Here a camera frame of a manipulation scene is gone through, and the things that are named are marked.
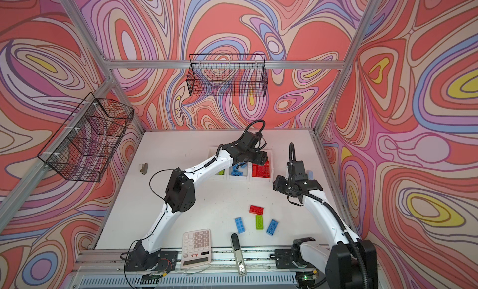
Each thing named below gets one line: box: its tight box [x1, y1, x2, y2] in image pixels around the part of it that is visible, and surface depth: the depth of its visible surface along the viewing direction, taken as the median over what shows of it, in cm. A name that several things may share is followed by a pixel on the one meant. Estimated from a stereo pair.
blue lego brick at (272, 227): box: [265, 219, 279, 237], surface depth 83 cm
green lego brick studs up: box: [255, 214, 264, 230], surface depth 84 cm
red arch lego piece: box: [252, 159, 271, 179], surface depth 98 cm
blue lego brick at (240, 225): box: [234, 216, 246, 235], surface depth 83 cm
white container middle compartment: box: [224, 161, 253, 185], surface depth 96 cm
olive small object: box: [140, 162, 149, 176], surface depth 103 cm
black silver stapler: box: [230, 232, 248, 277], surface depth 74 cm
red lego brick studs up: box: [248, 204, 265, 216], surface depth 88 cm
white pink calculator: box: [180, 228, 212, 270], surface depth 76 cm
